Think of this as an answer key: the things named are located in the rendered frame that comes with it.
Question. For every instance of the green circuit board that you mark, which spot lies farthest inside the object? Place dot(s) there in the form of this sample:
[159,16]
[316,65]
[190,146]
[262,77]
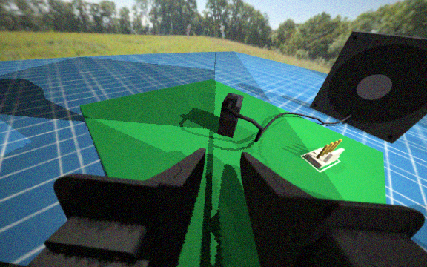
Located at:
[142,135]

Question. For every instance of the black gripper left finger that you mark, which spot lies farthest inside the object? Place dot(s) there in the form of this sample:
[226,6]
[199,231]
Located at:
[162,203]

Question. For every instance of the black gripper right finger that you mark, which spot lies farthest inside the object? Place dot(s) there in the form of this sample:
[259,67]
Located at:
[288,223]

